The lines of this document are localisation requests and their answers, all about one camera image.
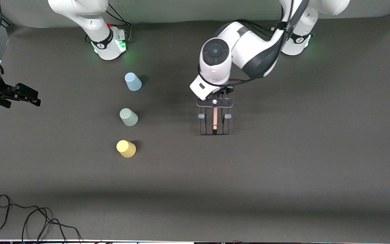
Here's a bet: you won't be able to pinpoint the black right arm base cables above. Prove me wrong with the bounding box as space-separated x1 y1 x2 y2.
105 3 133 43

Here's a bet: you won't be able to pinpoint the black left arm base cables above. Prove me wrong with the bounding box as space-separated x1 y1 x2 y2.
236 19 283 34

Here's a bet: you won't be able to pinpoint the black wire cup holder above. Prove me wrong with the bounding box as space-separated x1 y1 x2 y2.
197 107 232 136

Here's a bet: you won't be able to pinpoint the pale blue plastic cup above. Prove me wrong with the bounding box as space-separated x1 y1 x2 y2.
125 72 142 92

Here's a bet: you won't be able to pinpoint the black metal frame rail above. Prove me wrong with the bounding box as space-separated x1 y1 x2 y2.
0 14 15 27

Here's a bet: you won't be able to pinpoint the dark grey table mat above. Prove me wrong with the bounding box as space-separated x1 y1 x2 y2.
0 12 390 243

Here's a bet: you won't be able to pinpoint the thin black loose cable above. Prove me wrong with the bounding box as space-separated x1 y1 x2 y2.
0 194 82 243

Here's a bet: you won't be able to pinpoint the black arm base cables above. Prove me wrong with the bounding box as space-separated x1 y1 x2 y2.
236 19 283 34
105 3 133 43

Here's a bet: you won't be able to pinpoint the pale green plastic cup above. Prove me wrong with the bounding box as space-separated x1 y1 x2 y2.
120 108 138 127

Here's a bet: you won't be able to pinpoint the yellow plastic cup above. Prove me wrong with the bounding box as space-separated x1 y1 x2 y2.
116 140 136 158

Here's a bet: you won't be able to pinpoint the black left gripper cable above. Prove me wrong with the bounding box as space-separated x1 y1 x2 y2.
198 0 312 87

